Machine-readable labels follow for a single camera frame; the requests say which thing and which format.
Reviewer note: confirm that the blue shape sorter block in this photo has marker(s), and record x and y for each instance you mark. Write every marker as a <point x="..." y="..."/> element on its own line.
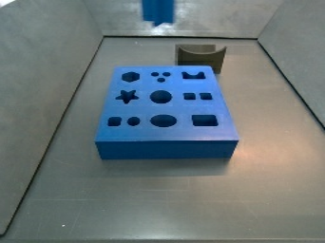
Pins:
<point x="165" y="113"/>

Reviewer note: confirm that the dark grey curved block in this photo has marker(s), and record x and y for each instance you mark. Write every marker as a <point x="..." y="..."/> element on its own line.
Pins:
<point x="200" y="55"/>

